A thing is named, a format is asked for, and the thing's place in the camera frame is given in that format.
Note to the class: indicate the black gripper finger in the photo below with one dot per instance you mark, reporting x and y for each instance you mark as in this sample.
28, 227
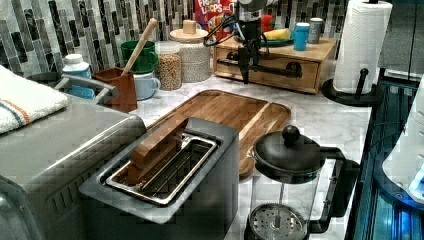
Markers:
243, 63
255, 57

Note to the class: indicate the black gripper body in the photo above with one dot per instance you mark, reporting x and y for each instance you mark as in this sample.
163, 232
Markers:
251, 31

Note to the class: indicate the wooden drawer box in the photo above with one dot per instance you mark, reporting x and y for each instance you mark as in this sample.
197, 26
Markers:
317, 63

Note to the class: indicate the black drawer handle bar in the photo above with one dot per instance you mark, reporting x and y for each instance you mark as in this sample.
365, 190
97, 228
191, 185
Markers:
292, 70

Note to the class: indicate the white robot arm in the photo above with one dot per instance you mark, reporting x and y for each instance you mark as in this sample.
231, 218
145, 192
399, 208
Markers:
250, 10

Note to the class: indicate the yellow banana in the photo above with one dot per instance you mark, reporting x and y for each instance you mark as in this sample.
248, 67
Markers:
278, 34

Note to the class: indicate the teal plate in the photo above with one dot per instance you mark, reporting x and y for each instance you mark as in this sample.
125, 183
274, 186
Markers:
269, 43

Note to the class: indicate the red cereal box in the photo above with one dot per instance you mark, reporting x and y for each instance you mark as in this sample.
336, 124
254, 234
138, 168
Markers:
211, 13

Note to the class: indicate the blue shaker bottle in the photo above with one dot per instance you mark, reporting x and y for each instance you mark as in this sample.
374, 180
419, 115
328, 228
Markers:
301, 34

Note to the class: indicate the white canister wooden lid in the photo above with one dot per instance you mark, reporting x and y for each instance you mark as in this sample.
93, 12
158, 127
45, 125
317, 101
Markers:
195, 56

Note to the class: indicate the wooden serving tray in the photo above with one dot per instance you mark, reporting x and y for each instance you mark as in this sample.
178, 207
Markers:
252, 117

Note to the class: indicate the clear jar of grains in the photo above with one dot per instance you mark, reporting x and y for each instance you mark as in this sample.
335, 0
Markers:
168, 69

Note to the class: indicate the green bowl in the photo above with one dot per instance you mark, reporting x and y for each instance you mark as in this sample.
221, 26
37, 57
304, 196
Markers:
146, 60

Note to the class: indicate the light blue mug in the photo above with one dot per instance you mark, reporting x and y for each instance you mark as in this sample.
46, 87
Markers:
146, 85

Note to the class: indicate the white paper towel roll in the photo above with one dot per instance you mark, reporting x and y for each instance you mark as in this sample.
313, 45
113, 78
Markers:
361, 44

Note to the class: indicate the black paper towel holder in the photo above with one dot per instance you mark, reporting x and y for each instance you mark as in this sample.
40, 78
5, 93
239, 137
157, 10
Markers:
356, 99

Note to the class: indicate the brown utensil holder box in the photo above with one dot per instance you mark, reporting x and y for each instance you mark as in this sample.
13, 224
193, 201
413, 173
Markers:
126, 101

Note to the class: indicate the brown toast slice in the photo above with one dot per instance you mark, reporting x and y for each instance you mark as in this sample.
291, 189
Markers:
163, 142

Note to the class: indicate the black glass french press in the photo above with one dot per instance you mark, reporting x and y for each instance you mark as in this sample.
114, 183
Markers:
284, 190

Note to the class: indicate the black slot toaster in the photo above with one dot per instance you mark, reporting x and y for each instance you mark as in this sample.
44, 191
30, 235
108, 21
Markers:
202, 205

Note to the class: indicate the blue white milk bottle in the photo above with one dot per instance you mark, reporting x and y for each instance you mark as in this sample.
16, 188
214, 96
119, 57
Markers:
75, 65

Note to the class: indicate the white striped folded towel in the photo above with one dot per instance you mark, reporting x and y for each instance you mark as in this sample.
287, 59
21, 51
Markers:
23, 101

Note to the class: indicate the silver toaster oven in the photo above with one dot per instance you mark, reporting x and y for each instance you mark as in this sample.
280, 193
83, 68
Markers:
43, 164

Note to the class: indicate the wooden spoon handle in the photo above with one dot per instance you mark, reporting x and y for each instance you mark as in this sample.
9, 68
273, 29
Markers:
140, 45

